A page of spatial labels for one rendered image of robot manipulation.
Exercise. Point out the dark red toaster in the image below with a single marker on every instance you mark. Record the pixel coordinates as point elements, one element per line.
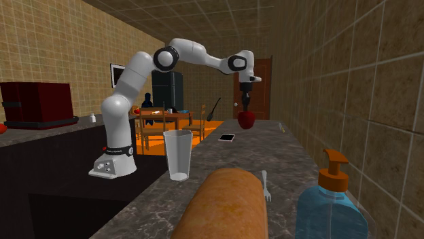
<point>36,102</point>

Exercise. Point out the small white shaker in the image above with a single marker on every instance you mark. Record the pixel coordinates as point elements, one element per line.
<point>92,118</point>

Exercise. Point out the dark blue figure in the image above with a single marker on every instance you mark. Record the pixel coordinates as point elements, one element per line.
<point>147,101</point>

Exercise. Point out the wooden chair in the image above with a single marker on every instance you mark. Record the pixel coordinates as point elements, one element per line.
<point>198,127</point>
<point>150,130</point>

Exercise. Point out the red apple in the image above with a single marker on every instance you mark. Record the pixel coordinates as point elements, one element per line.
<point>246,119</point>

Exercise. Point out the white drinking cup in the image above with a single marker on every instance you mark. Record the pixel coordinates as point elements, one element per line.
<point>178,152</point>

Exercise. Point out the black robot stand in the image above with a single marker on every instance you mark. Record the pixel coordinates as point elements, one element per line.
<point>66,155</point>

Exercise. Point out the red tomato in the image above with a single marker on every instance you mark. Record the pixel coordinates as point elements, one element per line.
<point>2,128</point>

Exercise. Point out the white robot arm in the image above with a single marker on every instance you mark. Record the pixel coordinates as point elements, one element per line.
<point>122,89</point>

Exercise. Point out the white framed wall picture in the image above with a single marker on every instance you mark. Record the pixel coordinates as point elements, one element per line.
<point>115,74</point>

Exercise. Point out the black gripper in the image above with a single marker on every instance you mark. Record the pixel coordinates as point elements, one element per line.
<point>245,90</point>

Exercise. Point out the black refrigerator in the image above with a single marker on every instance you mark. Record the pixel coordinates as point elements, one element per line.
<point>167,89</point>

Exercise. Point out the blue soap dispenser orange pump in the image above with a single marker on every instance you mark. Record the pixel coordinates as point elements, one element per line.
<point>328,211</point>

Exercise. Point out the brown wooden door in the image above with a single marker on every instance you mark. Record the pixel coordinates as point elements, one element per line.
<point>263,96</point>

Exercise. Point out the black spatula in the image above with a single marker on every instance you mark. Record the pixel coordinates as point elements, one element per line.
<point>211,115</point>

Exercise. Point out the silver fork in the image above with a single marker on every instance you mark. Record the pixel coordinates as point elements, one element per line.
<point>266,192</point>

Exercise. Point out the black phone pale frame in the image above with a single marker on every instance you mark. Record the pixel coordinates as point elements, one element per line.
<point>227,137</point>

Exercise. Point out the brown bread loaf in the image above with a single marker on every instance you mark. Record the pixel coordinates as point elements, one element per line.
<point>225,208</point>

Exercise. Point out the wooden dining table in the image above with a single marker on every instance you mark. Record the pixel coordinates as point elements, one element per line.
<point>180,115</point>

